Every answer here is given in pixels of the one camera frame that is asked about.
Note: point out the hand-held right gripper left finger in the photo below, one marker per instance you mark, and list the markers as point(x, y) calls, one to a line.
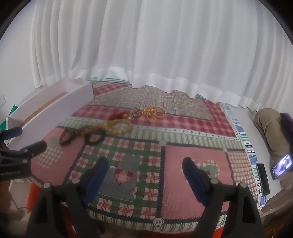
point(98, 176)

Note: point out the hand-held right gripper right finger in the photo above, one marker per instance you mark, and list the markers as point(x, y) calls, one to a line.
point(194, 180)

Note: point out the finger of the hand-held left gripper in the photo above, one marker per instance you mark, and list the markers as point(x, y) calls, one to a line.
point(12, 133)
point(34, 147)

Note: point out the metal keyring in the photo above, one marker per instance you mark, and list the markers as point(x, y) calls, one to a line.
point(135, 113)

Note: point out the green cloth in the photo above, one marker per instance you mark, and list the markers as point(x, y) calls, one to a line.
point(14, 109)

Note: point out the orange stool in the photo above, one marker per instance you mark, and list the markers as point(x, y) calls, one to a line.
point(33, 194)

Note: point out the patchwork plaid blanket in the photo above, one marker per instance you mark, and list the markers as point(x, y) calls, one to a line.
point(148, 160)

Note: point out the blue striped cloth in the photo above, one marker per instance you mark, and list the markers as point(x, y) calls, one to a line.
point(242, 137)

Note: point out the black rectangular device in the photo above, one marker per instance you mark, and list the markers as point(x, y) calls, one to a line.
point(263, 178)

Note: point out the wooden board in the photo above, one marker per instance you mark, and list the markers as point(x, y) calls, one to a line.
point(279, 203)

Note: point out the smartphone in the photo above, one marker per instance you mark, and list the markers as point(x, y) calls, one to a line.
point(281, 166)

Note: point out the purple cloth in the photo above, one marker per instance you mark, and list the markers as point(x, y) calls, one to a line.
point(287, 123)

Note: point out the white curtain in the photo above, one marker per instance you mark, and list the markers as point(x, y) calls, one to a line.
point(160, 45)

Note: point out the wall socket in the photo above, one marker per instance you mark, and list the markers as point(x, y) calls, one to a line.
point(2, 100)

